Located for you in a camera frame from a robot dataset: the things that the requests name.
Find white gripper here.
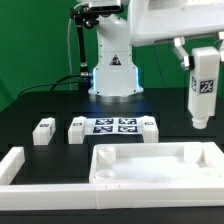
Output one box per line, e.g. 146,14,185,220
129,0,224,71

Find white desk tabletop tray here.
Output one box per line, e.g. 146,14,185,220
89,142,224,183

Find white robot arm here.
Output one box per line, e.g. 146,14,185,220
77,0,224,100

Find fiducial marker base sheet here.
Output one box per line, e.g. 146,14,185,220
85,117,142,135

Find white U-shaped obstacle fence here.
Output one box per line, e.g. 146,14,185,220
0,147,224,211

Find black camera on mount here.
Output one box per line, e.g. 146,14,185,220
88,0,123,14

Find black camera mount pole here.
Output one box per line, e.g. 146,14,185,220
70,6,99,91

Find black cable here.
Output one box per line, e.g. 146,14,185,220
16,73,84,98

